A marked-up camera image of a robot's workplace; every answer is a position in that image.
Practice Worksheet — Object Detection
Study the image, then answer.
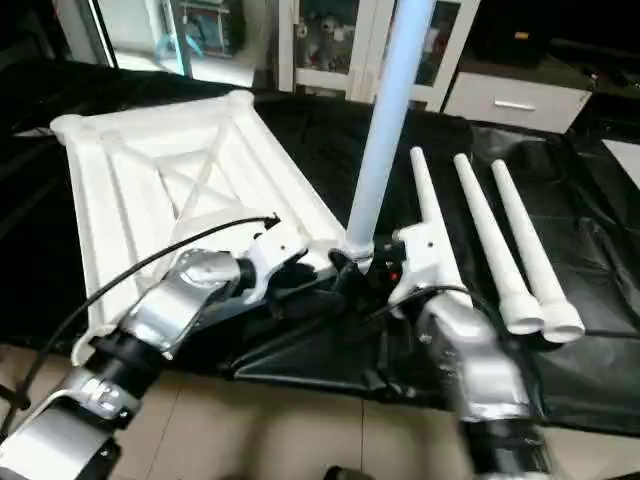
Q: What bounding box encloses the white plastic table leg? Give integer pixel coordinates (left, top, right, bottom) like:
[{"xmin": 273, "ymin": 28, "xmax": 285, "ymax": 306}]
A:
[
  {"xmin": 409, "ymin": 146, "xmax": 463, "ymax": 293},
  {"xmin": 454, "ymin": 153, "xmax": 547, "ymax": 336},
  {"xmin": 343, "ymin": 0, "xmax": 438, "ymax": 263},
  {"xmin": 489, "ymin": 159, "xmax": 587, "ymax": 345}
]

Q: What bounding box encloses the black work mat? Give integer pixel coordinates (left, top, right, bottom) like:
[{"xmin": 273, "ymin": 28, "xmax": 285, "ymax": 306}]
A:
[{"xmin": 0, "ymin": 60, "xmax": 640, "ymax": 437}]

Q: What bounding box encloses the white plastic table top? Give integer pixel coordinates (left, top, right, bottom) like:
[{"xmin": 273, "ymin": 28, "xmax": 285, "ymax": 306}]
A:
[{"xmin": 50, "ymin": 90, "xmax": 349, "ymax": 363}]

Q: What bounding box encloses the white drawer unit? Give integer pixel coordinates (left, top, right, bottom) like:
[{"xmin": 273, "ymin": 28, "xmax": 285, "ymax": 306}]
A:
[{"xmin": 442, "ymin": 70, "xmax": 592, "ymax": 135}]

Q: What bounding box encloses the white glass-door cabinet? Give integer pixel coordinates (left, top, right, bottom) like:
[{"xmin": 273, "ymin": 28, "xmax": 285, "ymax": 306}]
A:
[{"xmin": 278, "ymin": 0, "xmax": 479, "ymax": 112}]

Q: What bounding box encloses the teal storage box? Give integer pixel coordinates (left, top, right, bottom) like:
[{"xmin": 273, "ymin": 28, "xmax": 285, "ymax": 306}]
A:
[{"xmin": 160, "ymin": 0, "xmax": 247, "ymax": 61}]

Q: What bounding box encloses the black metal stand leg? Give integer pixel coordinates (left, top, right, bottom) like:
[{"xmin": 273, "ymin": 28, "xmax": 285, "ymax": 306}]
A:
[{"xmin": 0, "ymin": 384, "xmax": 32, "ymax": 412}]

